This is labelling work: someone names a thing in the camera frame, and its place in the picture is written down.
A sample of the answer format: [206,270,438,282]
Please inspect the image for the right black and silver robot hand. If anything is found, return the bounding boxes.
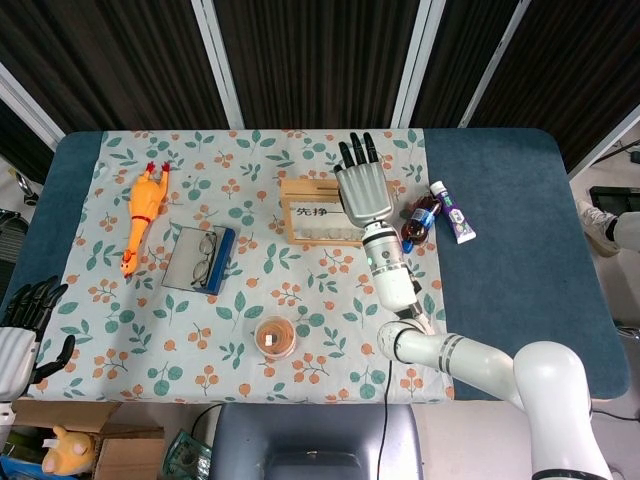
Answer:
[333,131,396,228]

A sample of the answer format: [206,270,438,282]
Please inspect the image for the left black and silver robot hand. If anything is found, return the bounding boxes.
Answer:
[0,274,77,403]

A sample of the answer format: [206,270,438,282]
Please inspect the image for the pile of silver coins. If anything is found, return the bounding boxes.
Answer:
[298,227,365,241]

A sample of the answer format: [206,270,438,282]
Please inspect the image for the small cola bottle blue label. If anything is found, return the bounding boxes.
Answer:
[399,195,445,254]

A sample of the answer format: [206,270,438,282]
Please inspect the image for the purple and white toothpaste tube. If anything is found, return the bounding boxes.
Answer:
[429,180,477,245]

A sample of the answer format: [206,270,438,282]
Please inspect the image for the yellow plush toy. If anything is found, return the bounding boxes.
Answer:
[42,424,96,474]

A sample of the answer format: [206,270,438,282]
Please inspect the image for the grey office chair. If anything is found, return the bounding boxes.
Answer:
[0,208,27,274]

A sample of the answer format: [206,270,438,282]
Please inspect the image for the floral leaf print tablecloth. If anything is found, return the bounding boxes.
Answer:
[52,128,456,405]

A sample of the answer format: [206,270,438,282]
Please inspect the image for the dark ribbed partition panel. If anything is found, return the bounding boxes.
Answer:
[409,0,521,129]
[0,0,236,134]
[0,102,57,184]
[212,0,434,130]
[469,0,640,171]

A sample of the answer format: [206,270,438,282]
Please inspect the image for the brown cardboard box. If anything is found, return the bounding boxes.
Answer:
[9,399,166,480]

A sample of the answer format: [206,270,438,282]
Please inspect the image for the open blue glasses case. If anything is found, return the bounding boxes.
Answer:
[160,225,237,296]

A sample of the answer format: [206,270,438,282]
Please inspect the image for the black rimmed eyeglasses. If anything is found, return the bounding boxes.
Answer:
[191,232,219,289]

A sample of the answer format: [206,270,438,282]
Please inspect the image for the clear jar of rubber bands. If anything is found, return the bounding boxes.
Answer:
[253,314,298,359]

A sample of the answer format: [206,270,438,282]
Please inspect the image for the green plastic packet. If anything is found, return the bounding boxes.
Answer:
[163,429,214,480]

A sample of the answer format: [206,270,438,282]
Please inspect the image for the yellow rubber chicken toy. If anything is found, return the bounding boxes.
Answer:
[119,160,172,280]

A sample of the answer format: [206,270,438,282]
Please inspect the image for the white sneaker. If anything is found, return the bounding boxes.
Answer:
[574,198,621,258]

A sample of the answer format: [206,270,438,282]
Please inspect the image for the grey robot torso housing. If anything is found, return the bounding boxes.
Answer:
[212,402,425,480]

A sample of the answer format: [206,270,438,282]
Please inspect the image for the black flat floor device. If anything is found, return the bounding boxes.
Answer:
[589,185,640,214]

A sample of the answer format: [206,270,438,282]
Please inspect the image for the person's lower leg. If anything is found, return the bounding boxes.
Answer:
[605,210,640,250]

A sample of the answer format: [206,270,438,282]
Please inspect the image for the wooden framed money box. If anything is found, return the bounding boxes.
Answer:
[278,178,370,249]

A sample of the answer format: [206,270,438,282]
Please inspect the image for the white partition frame post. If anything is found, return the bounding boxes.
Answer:
[458,0,532,129]
[191,0,245,130]
[0,62,67,151]
[391,0,446,130]
[568,102,640,179]

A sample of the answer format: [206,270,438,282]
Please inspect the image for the chrome metal frame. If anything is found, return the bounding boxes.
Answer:
[10,168,42,207]

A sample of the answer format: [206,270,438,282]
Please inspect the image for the black cable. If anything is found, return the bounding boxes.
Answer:
[375,357,394,480]

